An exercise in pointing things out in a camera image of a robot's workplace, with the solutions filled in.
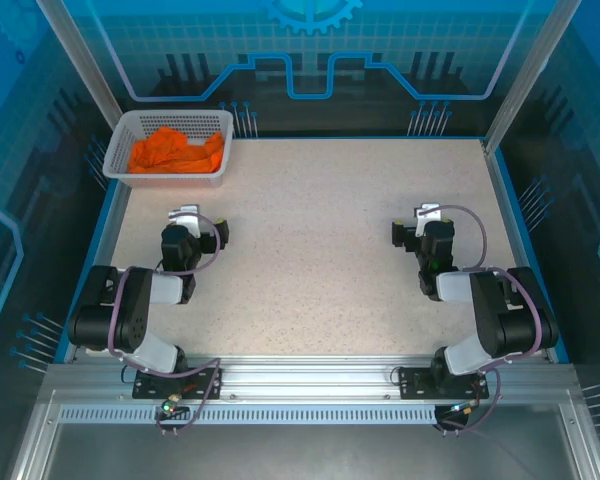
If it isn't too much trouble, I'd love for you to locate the orange t-shirt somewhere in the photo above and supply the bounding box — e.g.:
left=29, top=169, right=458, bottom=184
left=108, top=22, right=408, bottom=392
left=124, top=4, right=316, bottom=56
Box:
left=128, top=127, right=226, bottom=176

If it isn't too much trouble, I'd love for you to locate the blue table edge strip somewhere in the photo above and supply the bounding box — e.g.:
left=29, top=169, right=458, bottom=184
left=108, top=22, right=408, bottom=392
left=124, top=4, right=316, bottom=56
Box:
left=479, top=138, right=574, bottom=365
left=53, top=177, right=131, bottom=365

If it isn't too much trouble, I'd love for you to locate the white perforated plastic basket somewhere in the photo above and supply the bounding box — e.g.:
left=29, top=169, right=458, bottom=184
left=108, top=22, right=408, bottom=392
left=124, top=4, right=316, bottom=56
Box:
left=102, top=110, right=235, bottom=190

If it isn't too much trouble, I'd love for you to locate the small connector with LED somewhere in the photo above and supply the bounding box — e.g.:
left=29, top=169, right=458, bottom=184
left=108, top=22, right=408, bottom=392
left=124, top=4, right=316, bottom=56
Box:
left=160, top=394, right=190, bottom=419
left=448, top=398, right=482, bottom=417

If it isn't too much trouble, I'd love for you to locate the metal front panel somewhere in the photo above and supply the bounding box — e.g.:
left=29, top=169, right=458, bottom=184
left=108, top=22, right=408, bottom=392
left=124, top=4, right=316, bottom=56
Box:
left=7, top=387, right=600, bottom=480

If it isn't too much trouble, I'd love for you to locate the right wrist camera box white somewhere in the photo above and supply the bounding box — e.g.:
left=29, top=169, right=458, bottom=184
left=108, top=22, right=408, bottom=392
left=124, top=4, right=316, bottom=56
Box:
left=413, top=202, right=444, bottom=237

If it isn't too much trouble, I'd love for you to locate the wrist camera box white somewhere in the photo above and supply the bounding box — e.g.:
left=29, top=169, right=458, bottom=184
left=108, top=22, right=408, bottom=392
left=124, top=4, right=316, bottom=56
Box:
left=413, top=202, right=444, bottom=237
left=168, top=203, right=202, bottom=239

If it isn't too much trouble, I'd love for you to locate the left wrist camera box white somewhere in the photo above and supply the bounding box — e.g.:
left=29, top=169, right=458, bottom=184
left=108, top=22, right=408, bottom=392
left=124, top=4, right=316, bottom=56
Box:
left=168, top=203, right=202, bottom=239

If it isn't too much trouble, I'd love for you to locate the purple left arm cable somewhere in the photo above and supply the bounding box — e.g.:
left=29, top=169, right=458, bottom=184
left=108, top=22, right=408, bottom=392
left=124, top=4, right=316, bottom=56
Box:
left=107, top=212, right=225, bottom=437

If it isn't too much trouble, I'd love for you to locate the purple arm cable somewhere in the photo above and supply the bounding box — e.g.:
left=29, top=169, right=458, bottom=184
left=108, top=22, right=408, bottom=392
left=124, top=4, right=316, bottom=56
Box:
left=417, top=204, right=542, bottom=437
left=107, top=212, right=225, bottom=437

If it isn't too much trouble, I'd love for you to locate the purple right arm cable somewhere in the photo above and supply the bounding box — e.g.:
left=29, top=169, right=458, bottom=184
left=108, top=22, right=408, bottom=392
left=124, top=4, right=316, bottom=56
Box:
left=417, top=204, right=542, bottom=437

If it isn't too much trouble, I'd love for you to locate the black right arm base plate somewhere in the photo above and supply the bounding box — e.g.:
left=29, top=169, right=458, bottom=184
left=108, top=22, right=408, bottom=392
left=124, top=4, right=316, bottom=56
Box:
left=397, top=366, right=490, bottom=401

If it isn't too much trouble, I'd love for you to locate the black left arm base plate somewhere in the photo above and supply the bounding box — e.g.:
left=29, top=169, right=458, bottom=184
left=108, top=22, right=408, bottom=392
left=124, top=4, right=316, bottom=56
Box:
left=132, top=367, right=225, bottom=401

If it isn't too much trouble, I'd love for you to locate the aluminium mounting rail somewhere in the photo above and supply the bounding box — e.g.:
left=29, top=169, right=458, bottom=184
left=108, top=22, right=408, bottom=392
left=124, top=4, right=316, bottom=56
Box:
left=47, top=355, right=577, bottom=402

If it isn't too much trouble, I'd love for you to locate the aluminium frame post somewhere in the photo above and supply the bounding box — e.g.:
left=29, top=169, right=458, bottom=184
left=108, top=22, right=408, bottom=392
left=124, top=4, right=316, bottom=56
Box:
left=481, top=0, right=581, bottom=156
left=35, top=0, right=126, bottom=135

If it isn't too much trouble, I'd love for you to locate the slotted grey cable duct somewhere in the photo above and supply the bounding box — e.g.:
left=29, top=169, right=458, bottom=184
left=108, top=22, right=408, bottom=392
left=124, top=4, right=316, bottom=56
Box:
left=58, top=405, right=439, bottom=424

